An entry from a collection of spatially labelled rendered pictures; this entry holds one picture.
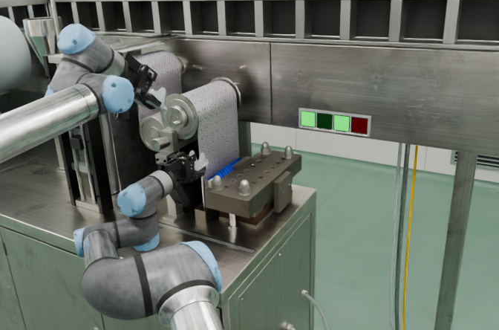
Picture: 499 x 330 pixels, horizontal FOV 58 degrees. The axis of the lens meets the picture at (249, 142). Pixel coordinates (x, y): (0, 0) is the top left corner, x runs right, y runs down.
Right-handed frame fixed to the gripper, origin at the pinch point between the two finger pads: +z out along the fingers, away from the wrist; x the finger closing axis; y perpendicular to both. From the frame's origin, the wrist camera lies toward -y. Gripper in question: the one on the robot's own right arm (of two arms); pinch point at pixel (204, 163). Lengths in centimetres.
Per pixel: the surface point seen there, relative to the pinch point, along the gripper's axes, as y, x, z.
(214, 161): -1.4, -0.2, 5.3
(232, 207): -9.7, -14.0, -6.4
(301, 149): -102, 78, 263
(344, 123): 9.7, -36.8, 29.4
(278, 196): -11.9, -21.9, 10.1
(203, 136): 9.3, -0.2, 0.2
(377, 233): -109, -22, 158
